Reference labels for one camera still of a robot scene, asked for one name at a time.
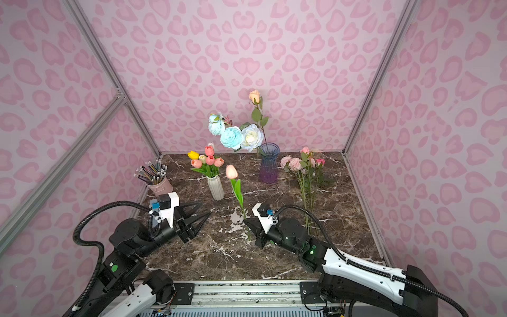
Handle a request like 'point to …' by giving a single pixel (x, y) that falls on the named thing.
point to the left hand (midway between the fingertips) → (205, 209)
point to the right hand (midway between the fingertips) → (245, 223)
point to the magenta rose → (320, 162)
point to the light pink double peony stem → (311, 164)
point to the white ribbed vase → (216, 187)
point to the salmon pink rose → (304, 152)
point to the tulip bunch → (208, 164)
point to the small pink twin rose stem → (301, 179)
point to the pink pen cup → (164, 187)
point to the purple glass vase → (269, 171)
